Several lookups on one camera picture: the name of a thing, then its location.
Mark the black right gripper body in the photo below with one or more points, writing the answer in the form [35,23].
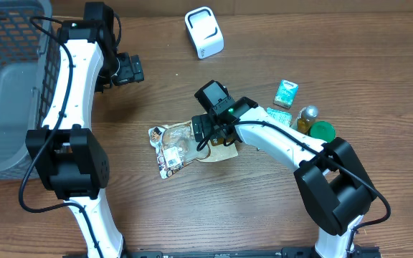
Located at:
[207,123]

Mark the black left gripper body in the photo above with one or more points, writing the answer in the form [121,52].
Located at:
[127,71]

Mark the clear brown snack bag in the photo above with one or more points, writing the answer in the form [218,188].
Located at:
[182,135]

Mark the white red snack packet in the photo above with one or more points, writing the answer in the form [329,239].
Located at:
[168,156]

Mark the teal large tissue pack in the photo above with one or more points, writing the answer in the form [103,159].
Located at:
[281,116]

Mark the small Kleenex tissue pack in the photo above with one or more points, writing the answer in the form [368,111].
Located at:
[285,94]

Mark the yellow oil bottle silver cap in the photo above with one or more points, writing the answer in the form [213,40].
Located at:
[306,118]

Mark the green lid white jar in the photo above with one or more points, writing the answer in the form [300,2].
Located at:
[322,130]

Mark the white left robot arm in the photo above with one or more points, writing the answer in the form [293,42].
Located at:
[66,155]

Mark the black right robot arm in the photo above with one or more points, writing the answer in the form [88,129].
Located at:
[333,184]

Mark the white barcode scanner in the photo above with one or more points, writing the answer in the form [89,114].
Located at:
[204,32]

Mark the grey plastic mesh basket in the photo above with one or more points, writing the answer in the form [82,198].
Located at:
[29,68]

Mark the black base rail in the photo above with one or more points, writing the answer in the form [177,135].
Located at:
[228,253]

